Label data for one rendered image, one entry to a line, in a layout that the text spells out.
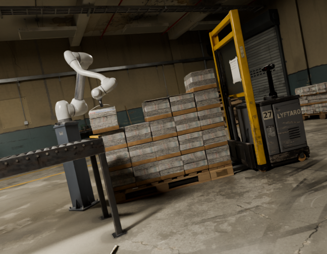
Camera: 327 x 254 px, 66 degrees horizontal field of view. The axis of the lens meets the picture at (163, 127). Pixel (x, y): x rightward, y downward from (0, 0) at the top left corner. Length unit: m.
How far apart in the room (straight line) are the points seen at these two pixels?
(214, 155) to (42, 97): 7.35
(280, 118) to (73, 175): 2.47
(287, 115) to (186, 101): 1.18
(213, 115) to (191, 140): 0.39
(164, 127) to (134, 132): 0.34
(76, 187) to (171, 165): 1.11
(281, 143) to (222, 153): 0.68
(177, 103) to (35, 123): 7.03
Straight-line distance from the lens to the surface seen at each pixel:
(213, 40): 3.78
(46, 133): 9.38
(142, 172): 2.93
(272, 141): 3.18
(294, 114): 3.32
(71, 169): 3.10
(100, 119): 2.79
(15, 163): 2.05
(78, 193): 3.13
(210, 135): 3.02
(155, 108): 2.88
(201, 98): 2.99
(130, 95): 9.98
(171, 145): 2.91
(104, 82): 2.64
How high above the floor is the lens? 0.89
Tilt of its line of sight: 3 degrees down
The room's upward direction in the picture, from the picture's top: 12 degrees counter-clockwise
